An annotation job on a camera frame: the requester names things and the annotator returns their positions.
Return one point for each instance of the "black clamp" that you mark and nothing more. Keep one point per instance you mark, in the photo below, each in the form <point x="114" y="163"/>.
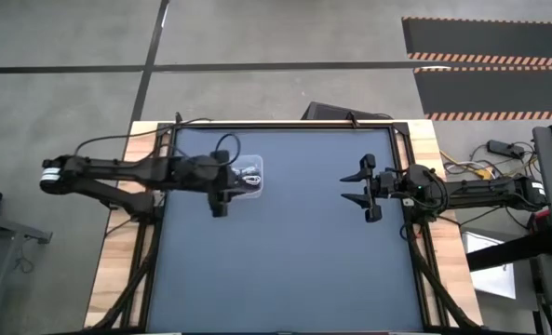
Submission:
<point x="178" y="116"/>
<point x="353" y="120"/>

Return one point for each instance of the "black hazard-striped floor mat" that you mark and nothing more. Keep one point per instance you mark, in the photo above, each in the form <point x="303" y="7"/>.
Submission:
<point x="489" y="37"/>
<point x="489" y="90"/>

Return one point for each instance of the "white sheet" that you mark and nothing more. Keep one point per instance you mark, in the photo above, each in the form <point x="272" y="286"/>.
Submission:
<point x="489" y="274"/>

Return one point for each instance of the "clear plastic container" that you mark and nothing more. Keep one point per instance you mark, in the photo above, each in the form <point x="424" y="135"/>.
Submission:
<point x="257" y="163"/>

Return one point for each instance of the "black power strip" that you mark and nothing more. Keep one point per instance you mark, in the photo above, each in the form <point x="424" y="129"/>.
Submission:
<point x="506" y="149"/>

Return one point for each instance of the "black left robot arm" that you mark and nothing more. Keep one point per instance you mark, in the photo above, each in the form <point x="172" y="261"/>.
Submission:
<point x="117" y="168"/>

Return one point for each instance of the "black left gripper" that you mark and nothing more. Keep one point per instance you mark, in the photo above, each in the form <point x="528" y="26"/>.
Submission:
<point x="205" y="172"/>

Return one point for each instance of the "black computer case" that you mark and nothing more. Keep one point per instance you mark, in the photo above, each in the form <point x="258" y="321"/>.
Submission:
<point x="331" y="111"/>

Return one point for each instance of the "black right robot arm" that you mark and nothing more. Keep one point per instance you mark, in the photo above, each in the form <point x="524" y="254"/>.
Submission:
<point x="480" y="188"/>

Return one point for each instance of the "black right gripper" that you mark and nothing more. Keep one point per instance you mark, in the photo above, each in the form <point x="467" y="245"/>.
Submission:
<point x="392" y="183"/>

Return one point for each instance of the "black aluminium table frame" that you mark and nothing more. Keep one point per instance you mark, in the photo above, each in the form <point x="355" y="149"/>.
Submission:
<point x="280" y="124"/>

